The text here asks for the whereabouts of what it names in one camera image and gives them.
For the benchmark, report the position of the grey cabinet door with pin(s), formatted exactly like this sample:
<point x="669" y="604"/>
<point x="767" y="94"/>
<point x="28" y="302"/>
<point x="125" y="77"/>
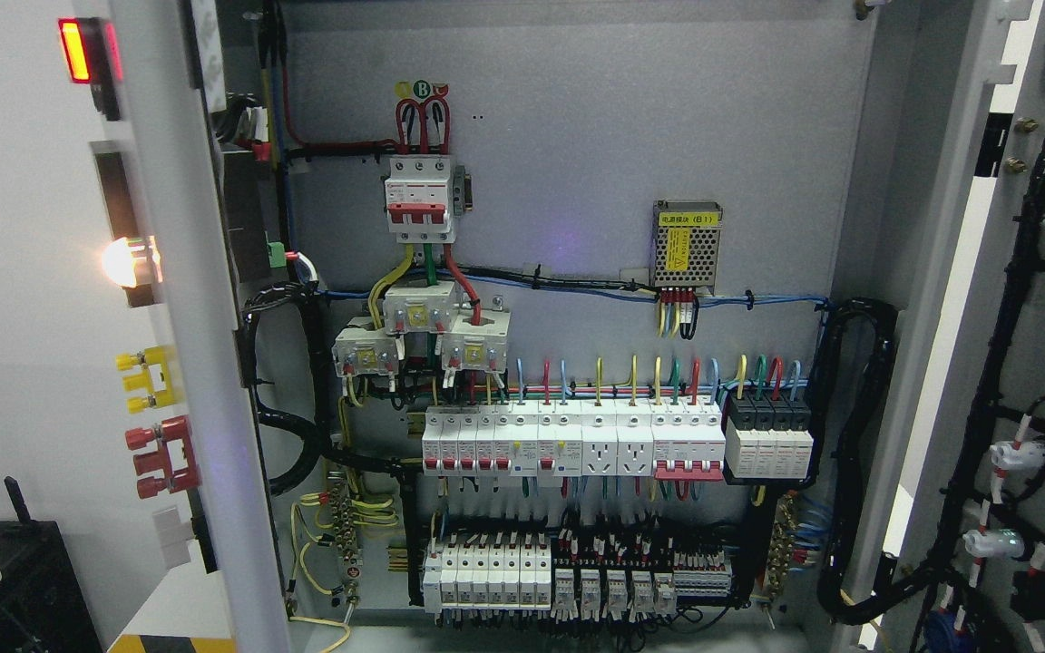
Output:
<point x="174" y="168"/>
<point x="975" y="535"/>

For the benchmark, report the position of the white current transformers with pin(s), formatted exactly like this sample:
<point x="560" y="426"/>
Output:
<point x="411" y="314"/>

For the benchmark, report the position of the row of small breakers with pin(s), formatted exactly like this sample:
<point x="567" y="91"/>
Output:
<point x="531" y="440"/>

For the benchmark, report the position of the white socket modules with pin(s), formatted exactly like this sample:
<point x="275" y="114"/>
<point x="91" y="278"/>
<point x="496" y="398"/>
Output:
<point x="617" y="438"/>

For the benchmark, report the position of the red three pole main breaker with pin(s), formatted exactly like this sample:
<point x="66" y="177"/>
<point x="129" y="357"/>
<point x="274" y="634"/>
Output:
<point x="425" y="193"/>

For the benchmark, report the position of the metal mesh power supply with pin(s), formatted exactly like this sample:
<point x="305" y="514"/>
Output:
<point x="686" y="243"/>

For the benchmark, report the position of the red four pole breaker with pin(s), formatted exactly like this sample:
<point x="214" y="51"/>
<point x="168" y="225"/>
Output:
<point x="689" y="443"/>

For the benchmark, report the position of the lower white breaker row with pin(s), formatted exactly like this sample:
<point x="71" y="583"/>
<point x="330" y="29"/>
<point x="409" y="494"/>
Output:
<point x="486" y="572"/>

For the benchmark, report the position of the brass ground terminal bar left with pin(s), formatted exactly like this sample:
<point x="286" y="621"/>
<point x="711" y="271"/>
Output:
<point x="344" y="532"/>

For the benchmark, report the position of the black white surge protector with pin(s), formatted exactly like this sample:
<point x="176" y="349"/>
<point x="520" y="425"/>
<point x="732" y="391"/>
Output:
<point x="767" y="439"/>

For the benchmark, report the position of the row of relay modules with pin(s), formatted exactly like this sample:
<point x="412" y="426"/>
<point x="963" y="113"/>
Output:
<point x="633" y="577"/>

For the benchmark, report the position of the brass terminal bar right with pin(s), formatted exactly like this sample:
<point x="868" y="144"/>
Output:
<point x="780" y="548"/>

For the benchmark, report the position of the yellow terminal connector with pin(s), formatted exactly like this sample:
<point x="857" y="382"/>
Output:
<point x="152" y="378"/>

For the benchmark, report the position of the red terminal connector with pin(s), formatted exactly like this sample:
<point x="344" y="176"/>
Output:
<point x="163" y="458"/>

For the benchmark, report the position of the white glowing indicator lamp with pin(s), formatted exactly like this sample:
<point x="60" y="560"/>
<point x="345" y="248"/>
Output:
<point x="132" y="262"/>

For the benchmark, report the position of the red indicator light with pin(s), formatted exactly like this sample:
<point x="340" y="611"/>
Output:
<point x="91" y="52"/>

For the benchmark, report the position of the black box with antenna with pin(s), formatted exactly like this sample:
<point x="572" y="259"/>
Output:
<point x="42" y="607"/>

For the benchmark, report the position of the white rotary selector switch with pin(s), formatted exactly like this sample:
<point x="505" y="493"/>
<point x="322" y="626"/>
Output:
<point x="174" y="533"/>

